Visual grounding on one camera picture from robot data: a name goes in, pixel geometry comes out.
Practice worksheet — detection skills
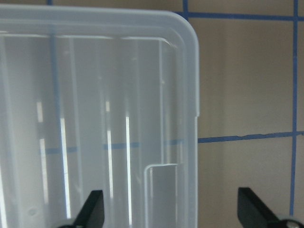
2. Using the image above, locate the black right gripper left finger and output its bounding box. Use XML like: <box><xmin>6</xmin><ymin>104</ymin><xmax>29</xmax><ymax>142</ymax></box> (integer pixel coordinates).
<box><xmin>58</xmin><ymin>190</ymin><xmax>105</xmax><ymax>228</ymax></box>

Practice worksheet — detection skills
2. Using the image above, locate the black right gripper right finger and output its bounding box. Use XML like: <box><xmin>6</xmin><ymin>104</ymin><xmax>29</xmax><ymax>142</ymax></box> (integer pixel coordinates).
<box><xmin>237</xmin><ymin>187</ymin><xmax>304</xmax><ymax>228</ymax></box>

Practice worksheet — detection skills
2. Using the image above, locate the clear plastic box lid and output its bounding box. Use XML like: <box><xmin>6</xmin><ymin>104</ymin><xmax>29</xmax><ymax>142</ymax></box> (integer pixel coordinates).
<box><xmin>0</xmin><ymin>4</ymin><xmax>199</xmax><ymax>228</ymax></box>

